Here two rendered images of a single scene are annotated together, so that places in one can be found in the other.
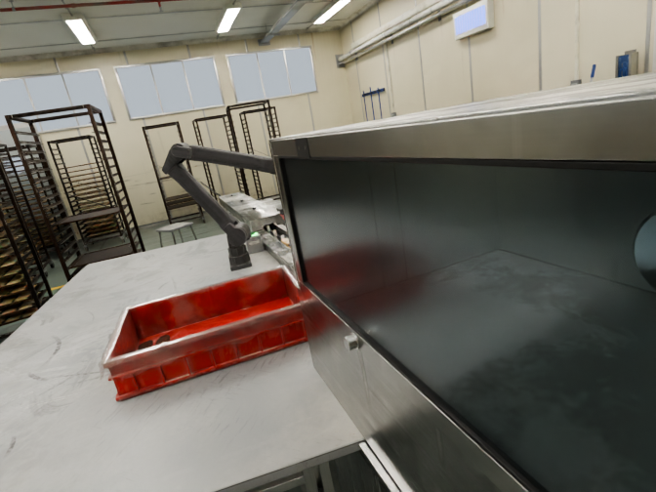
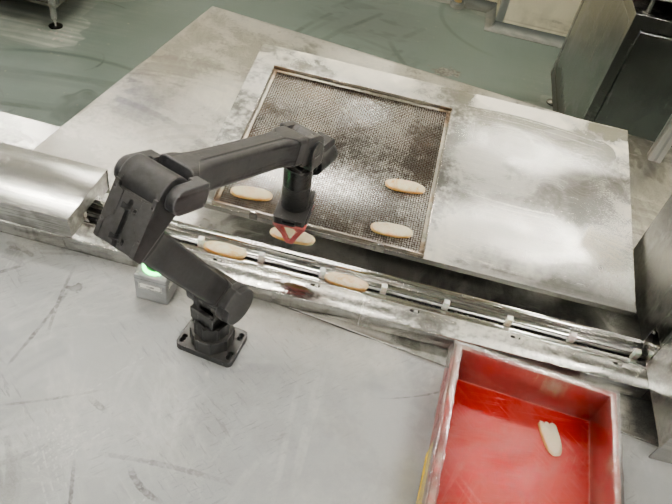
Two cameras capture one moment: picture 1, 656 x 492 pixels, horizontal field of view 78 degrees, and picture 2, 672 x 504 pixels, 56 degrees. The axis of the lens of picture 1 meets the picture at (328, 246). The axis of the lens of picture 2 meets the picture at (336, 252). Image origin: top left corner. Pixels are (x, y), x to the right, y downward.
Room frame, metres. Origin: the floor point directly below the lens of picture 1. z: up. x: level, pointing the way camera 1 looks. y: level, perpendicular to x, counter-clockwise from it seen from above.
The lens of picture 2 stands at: (1.12, 0.95, 1.88)
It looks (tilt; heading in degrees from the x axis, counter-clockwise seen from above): 45 degrees down; 293
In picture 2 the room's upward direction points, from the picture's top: 11 degrees clockwise
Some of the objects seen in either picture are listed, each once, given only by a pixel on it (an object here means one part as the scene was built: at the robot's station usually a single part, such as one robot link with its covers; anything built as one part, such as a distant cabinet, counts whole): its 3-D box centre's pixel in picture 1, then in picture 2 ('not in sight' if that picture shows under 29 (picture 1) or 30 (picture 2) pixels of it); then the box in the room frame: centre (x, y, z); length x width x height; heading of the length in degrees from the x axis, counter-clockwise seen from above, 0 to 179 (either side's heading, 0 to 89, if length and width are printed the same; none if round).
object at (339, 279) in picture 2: not in sight; (346, 280); (1.46, 0.09, 0.86); 0.10 x 0.04 x 0.01; 19
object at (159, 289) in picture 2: (254, 246); (158, 282); (1.78, 0.33, 0.84); 0.08 x 0.08 x 0.11; 19
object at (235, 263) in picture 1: (238, 255); (212, 329); (1.60, 0.37, 0.86); 0.12 x 0.09 x 0.08; 12
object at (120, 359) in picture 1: (215, 320); (519, 488); (0.97, 0.32, 0.87); 0.49 x 0.34 x 0.10; 106
